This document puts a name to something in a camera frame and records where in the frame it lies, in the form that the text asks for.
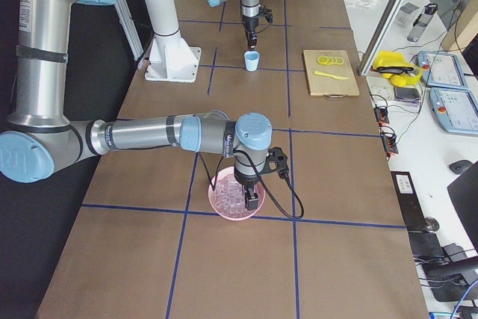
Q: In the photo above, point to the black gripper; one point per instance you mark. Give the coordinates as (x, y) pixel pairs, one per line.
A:
(244, 181)
(249, 24)

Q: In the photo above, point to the light blue plastic cup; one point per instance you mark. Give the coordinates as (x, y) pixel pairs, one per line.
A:
(251, 60)

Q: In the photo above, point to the clear ice cubes pile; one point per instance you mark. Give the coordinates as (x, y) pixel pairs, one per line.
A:
(228, 194)

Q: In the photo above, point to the pink bowl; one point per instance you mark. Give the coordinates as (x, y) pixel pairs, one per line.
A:
(224, 214)

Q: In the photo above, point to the top lemon slice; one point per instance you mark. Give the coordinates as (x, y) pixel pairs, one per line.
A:
(324, 60)

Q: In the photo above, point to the yellow plastic knife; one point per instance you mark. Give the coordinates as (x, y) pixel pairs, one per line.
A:
(328, 75)

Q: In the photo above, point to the bamboo cutting board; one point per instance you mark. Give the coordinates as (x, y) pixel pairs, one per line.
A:
(329, 87)

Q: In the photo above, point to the yellow bag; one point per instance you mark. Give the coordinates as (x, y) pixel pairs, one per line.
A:
(394, 67)

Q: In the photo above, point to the grey water bottle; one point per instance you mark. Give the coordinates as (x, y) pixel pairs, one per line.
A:
(420, 24)

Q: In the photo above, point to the upper teach pendant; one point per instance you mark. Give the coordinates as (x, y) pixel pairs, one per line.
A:
(441, 69)

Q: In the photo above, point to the teach pendant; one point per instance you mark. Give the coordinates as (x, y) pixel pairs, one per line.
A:
(455, 110)
(441, 69)

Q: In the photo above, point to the lower teach pendant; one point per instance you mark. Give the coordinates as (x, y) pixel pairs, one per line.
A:
(455, 110)

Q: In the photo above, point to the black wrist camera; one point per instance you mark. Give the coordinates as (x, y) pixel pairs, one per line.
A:
(276, 162)

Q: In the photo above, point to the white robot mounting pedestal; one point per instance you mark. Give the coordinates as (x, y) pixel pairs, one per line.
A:
(171, 58)

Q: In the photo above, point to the aluminium frame post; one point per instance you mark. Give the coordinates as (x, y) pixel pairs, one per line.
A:
(384, 24)

